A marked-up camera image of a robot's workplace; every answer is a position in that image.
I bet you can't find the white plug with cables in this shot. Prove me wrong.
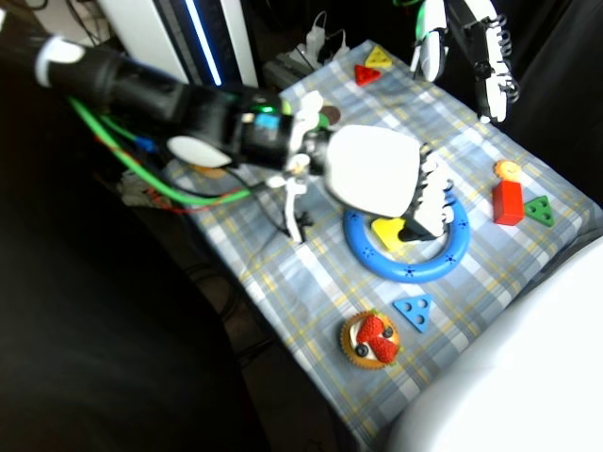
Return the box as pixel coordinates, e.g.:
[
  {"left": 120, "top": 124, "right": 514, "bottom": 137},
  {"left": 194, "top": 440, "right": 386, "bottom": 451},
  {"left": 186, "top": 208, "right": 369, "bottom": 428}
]
[{"left": 296, "top": 11, "right": 352, "bottom": 65}]

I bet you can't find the blue ring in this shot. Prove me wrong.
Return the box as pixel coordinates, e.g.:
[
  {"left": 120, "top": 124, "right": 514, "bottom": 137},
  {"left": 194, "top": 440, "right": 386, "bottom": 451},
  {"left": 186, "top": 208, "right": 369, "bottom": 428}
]
[{"left": 342, "top": 190, "right": 472, "bottom": 284}]

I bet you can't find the green triangle block with holes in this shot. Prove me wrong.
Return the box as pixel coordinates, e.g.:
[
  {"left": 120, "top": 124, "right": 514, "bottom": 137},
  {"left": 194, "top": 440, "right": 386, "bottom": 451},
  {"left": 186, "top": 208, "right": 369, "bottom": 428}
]
[{"left": 523, "top": 195, "right": 555, "bottom": 228}]

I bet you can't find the yellow triangle block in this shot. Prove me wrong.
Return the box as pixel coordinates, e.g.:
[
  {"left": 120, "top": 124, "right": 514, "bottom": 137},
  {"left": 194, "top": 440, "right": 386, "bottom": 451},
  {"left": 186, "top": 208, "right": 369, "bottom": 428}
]
[{"left": 364, "top": 45, "right": 395, "bottom": 71}]

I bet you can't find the green cable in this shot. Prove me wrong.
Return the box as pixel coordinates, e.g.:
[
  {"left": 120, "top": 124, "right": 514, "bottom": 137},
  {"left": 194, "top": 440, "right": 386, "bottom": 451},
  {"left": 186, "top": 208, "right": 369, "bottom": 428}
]
[{"left": 68, "top": 96, "right": 253, "bottom": 208}]

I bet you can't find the grey power strip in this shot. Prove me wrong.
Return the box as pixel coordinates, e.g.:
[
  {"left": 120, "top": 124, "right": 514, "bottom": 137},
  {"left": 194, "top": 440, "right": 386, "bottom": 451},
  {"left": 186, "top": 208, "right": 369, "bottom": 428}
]
[{"left": 262, "top": 51, "right": 315, "bottom": 89}]

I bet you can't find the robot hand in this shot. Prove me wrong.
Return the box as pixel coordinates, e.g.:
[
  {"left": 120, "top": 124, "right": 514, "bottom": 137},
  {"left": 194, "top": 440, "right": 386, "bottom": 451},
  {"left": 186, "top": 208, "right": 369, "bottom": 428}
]
[
  {"left": 323, "top": 123, "right": 457, "bottom": 243},
  {"left": 463, "top": 13, "right": 522, "bottom": 125}
]

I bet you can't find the yellow plastic block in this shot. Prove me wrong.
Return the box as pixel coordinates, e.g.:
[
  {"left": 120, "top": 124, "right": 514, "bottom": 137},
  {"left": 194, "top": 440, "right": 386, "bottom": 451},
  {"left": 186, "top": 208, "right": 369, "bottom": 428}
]
[{"left": 370, "top": 217, "right": 416, "bottom": 250}]

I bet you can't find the red triangle block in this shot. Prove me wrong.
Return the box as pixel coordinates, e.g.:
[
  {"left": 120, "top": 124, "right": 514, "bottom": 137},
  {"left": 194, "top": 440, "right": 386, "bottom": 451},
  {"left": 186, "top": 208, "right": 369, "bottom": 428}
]
[{"left": 353, "top": 63, "right": 383, "bottom": 88}]

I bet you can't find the blue triangle block with holes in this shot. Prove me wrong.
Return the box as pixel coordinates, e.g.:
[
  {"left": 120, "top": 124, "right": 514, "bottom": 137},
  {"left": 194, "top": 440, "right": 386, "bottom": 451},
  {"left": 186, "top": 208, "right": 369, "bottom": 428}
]
[{"left": 393, "top": 294, "right": 433, "bottom": 334}]

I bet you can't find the strawberry cupcake toy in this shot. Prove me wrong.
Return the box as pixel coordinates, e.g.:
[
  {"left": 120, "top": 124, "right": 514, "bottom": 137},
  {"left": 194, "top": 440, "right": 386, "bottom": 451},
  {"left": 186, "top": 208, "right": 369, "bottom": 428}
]
[{"left": 339, "top": 309, "right": 401, "bottom": 371}]

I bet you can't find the white tower with blue light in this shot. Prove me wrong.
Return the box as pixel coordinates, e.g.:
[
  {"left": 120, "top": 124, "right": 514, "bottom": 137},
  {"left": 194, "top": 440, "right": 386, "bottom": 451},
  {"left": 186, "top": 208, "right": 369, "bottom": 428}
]
[{"left": 96, "top": 0, "right": 260, "bottom": 89}]

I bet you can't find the thin red cable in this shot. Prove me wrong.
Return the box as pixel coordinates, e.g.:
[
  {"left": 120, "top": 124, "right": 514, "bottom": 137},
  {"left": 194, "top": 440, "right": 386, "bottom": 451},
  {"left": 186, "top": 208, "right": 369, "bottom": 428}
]
[{"left": 93, "top": 136, "right": 246, "bottom": 216}]

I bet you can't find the white connector bundle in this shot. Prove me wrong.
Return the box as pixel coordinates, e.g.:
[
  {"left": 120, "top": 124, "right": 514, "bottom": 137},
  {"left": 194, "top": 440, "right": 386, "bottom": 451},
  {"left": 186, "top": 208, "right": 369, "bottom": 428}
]
[{"left": 116, "top": 169, "right": 162, "bottom": 209}]

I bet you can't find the blue plaid cloth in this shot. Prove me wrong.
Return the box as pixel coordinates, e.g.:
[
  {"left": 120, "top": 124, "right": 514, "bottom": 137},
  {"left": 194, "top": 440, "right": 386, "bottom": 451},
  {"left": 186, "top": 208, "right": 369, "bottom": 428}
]
[{"left": 162, "top": 40, "right": 593, "bottom": 451}]

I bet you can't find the large white rounded shell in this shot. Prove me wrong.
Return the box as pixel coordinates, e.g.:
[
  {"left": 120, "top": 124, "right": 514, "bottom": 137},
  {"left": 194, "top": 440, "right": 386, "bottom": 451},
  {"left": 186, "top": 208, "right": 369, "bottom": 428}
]
[{"left": 385, "top": 234, "right": 603, "bottom": 452}]

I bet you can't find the red rectangular block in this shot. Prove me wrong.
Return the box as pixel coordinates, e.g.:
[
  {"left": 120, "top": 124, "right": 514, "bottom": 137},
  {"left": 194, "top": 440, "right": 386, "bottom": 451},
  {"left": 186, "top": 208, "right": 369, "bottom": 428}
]
[{"left": 493, "top": 181, "right": 526, "bottom": 226}]

